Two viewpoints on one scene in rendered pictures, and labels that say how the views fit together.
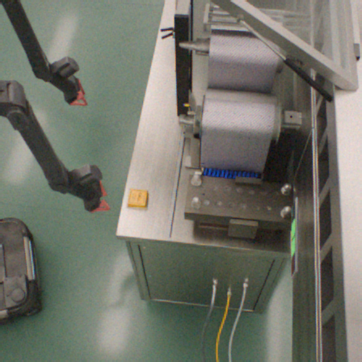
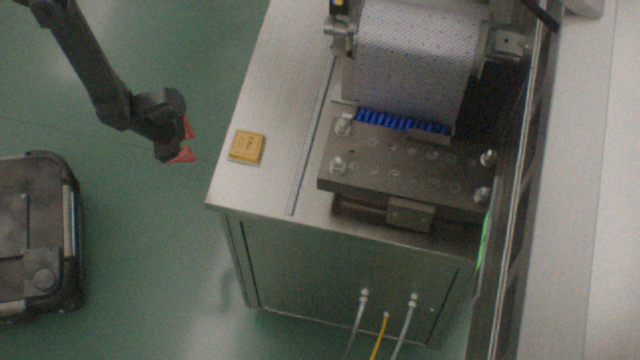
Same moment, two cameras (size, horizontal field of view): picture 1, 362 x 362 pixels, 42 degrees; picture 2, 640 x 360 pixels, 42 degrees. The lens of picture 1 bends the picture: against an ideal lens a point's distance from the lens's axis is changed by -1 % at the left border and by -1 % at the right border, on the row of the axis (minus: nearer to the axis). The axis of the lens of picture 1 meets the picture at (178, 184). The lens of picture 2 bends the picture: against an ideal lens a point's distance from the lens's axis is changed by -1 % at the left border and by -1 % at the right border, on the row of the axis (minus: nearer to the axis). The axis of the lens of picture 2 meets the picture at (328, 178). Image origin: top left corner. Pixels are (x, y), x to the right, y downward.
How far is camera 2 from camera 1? 0.15 m
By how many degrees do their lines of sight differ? 5
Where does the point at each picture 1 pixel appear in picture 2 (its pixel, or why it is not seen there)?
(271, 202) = (462, 176)
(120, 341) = not seen: outside the picture
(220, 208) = (377, 177)
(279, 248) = (467, 252)
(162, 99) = not seen: outside the picture
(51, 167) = (101, 88)
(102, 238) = (193, 199)
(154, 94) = not seen: outside the picture
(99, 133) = (207, 22)
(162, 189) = (289, 135)
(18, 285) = (46, 263)
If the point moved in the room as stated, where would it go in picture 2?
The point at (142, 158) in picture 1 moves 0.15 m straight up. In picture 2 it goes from (262, 80) to (258, 45)
